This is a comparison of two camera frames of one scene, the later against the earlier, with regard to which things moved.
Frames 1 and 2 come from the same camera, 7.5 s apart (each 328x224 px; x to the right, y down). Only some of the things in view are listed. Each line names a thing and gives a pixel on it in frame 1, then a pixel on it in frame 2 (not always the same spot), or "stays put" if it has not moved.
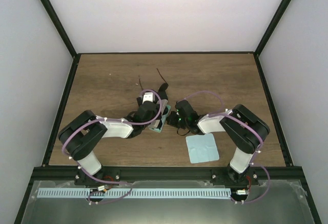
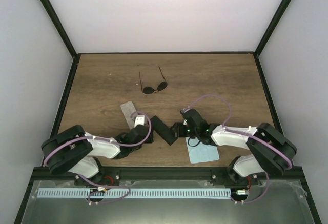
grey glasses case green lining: [157, 125] → [128, 108]
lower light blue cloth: [202, 148] stays put
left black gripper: [159, 117] → [150, 138]
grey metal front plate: [267, 202] stays put
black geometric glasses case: [158, 97] → [163, 131]
